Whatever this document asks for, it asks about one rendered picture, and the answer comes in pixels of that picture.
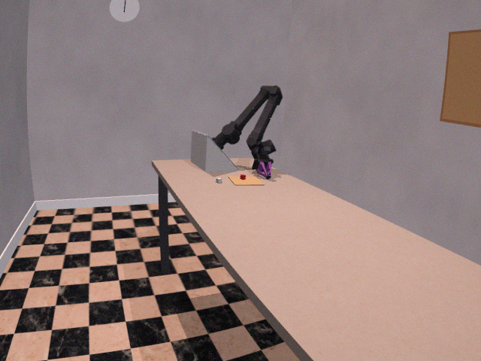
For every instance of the tan mat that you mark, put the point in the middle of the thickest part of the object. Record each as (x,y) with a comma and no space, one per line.
(247,182)

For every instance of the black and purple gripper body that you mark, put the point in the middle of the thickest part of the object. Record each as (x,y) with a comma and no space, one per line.
(257,161)

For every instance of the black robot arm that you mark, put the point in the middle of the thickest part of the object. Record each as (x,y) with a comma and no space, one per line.
(258,150)

